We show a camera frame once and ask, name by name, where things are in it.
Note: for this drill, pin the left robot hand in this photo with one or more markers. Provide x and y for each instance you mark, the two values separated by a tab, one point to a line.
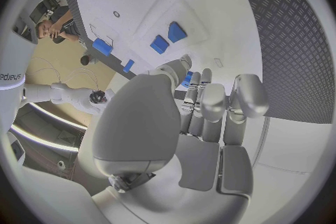
147	127

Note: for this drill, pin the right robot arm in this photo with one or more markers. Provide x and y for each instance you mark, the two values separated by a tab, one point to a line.
65	94

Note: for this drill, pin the blue short peg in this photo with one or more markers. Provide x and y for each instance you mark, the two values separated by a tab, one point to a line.
128	65

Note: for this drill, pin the blue square block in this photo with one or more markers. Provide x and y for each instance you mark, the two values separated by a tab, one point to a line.
159	44

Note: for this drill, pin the blue long cylinder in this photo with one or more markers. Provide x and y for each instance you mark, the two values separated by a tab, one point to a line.
102	47

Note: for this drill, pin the blue wedge block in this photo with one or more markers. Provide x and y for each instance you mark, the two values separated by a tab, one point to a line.
176	32

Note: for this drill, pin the person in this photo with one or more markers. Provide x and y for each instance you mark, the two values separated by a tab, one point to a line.
61	20

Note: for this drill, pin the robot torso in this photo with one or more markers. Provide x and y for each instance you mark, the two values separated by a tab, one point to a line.
11	60

